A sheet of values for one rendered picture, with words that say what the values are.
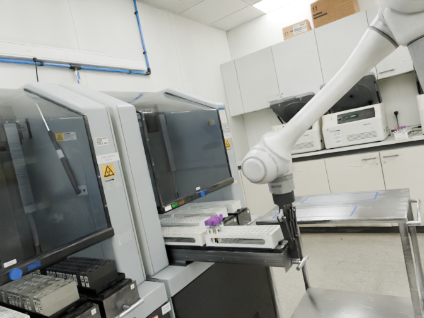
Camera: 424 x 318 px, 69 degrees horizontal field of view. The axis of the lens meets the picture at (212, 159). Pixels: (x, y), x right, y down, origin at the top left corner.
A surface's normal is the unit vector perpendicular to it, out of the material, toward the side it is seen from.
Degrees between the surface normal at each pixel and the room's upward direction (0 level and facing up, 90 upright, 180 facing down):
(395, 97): 90
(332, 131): 90
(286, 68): 90
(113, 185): 90
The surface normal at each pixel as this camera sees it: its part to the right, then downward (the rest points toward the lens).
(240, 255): -0.55, 0.16
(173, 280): 0.80, -0.14
